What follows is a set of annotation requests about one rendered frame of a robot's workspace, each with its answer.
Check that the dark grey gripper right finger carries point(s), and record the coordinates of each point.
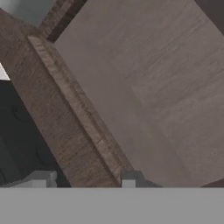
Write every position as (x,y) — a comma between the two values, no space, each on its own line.
(131,178)

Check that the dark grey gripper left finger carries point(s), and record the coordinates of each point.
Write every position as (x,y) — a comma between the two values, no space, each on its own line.
(40,178)

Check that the brown wooden base cabinet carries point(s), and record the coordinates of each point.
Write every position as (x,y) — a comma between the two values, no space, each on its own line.
(58,116)

